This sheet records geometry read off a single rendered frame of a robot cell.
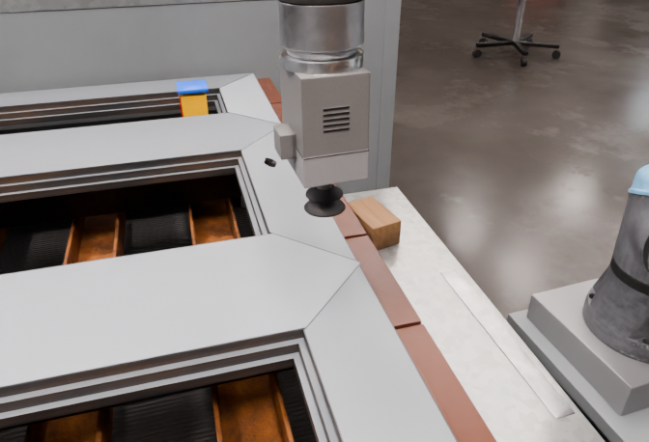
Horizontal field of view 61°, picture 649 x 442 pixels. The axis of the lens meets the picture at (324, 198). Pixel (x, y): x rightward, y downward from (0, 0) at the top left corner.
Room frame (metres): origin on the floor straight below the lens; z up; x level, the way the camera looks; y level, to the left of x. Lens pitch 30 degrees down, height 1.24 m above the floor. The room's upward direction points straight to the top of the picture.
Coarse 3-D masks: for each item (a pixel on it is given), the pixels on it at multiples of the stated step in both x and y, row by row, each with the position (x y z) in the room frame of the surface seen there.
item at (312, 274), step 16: (288, 240) 0.57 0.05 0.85; (288, 256) 0.54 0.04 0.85; (304, 256) 0.54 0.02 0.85; (320, 256) 0.54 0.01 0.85; (288, 272) 0.51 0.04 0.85; (304, 272) 0.51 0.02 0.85; (320, 272) 0.51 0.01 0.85; (336, 272) 0.51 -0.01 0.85; (304, 288) 0.48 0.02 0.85; (320, 288) 0.48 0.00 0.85; (336, 288) 0.48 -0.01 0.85; (304, 304) 0.45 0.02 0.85; (320, 304) 0.45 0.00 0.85; (304, 320) 0.43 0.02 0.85
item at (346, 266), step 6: (336, 258) 0.54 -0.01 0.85; (342, 258) 0.54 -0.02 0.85; (336, 264) 0.52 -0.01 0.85; (342, 264) 0.52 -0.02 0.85; (348, 264) 0.52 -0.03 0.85; (354, 264) 0.52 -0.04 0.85; (342, 270) 0.51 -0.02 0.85; (348, 270) 0.51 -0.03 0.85; (342, 276) 0.50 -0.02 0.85; (348, 276) 0.50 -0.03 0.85
